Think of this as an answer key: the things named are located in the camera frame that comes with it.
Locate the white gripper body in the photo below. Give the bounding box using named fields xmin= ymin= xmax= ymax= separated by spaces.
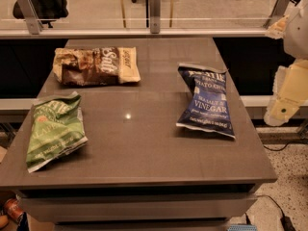
xmin=273 ymin=60 xmax=308 ymax=106

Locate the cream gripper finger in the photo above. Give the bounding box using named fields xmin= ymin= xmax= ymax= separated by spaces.
xmin=264 ymin=97 xmax=300 ymax=126

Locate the blue vinegar chip bag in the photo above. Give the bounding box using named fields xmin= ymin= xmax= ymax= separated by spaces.
xmin=176 ymin=64 xmax=235 ymax=139

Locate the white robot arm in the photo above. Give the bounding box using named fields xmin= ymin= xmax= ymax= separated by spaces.
xmin=264 ymin=0 xmax=308 ymax=126

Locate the brown sea salt chip bag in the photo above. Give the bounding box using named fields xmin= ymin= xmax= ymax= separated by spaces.
xmin=53 ymin=47 xmax=141 ymax=86

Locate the green jalapeno chip bag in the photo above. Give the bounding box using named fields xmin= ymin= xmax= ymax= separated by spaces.
xmin=26 ymin=91 xmax=88 ymax=173

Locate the black power adapter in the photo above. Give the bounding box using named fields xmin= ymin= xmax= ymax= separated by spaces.
xmin=281 ymin=217 xmax=295 ymax=231

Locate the blue textured pad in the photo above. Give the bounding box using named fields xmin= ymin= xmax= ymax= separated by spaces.
xmin=227 ymin=224 xmax=258 ymax=231

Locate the black office chair left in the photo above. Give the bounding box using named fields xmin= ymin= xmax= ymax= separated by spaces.
xmin=12 ymin=0 xmax=69 ymax=29

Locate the red soda can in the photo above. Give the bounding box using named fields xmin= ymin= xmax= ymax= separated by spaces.
xmin=4 ymin=198 xmax=23 ymax=223

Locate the black floor cable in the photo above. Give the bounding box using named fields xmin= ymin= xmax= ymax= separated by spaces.
xmin=263 ymin=138 xmax=308 ymax=152

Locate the right metal railing bracket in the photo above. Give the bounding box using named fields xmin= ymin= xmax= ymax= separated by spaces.
xmin=263 ymin=0 xmax=291 ymax=28

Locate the metal railing bracket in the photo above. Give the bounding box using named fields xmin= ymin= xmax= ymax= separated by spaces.
xmin=263 ymin=0 xmax=291 ymax=28
xmin=149 ymin=0 xmax=161 ymax=34
xmin=16 ymin=0 xmax=42 ymax=35

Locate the middle metal railing bracket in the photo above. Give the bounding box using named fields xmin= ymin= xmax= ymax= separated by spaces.
xmin=149 ymin=0 xmax=161 ymax=34

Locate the left metal railing bracket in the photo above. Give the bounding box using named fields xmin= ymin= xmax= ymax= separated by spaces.
xmin=16 ymin=0 xmax=42 ymax=35

